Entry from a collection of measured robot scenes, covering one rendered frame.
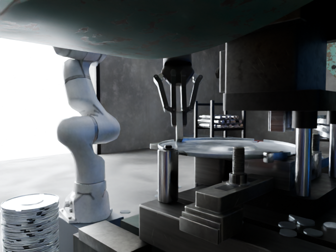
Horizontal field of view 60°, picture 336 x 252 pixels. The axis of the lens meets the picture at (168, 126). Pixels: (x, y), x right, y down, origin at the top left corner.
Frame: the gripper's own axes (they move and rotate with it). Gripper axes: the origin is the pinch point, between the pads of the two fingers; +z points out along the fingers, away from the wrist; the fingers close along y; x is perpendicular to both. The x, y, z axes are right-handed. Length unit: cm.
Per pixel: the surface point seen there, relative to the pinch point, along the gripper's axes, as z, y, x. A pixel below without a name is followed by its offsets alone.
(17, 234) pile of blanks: 31, 76, -91
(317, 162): 11.6, -24.2, 16.2
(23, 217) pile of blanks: 23, 73, -88
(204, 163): 10.6, -4.2, 9.2
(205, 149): 8.2, -4.1, 12.5
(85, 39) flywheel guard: 5.7, 11.6, 47.5
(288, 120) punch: 4.4, -18.0, 20.0
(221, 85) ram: -3.4, -7.0, 17.2
